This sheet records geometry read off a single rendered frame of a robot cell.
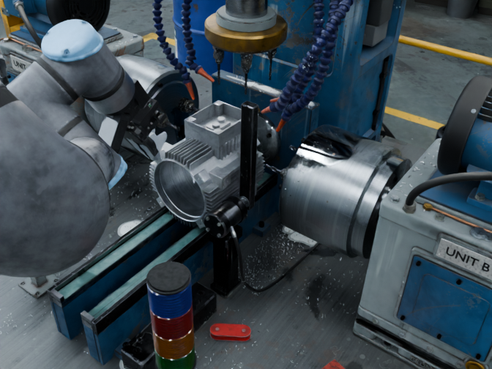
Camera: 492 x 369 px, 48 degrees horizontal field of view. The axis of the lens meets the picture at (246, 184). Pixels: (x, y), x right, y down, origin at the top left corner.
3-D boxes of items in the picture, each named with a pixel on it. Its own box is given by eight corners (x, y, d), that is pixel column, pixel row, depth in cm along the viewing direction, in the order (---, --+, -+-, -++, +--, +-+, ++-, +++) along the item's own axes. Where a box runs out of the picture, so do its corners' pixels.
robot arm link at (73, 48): (25, 43, 91) (71, 4, 93) (67, 89, 102) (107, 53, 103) (53, 67, 86) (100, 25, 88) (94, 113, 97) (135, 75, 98)
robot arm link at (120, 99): (105, 107, 97) (69, 91, 101) (118, 123, 101) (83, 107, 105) (134, 69, 99) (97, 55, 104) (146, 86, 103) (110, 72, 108)
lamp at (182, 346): (173, 321, 86) (171, 301, 83) (202, 340, 83) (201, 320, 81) (146, 345, 82) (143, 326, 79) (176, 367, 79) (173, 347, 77)
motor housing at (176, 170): (206, 170, 146) (204, 107, 134) (263, 198, 137) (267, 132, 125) (151, 207, 133) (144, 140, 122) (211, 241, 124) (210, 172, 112)
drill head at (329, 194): (300, 181, 144) (309, 95, 129) (455, 247, 125) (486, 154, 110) (244, 231, 127) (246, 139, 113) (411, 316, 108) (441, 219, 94)
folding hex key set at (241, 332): (209, 340, 117) (209, 334, 116) (210, 328, 119) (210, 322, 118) (250, 342, 116) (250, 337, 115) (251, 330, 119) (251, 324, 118)
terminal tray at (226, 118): (217, 126, 135) (217, 99, 130) (252, 140, 130) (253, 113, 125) (184, 146, 127) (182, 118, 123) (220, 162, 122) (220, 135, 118)
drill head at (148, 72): (122, 105, 175) (113, 28, 160) (211, 143, 158) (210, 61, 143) (58, 137, 158) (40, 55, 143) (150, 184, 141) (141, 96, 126)
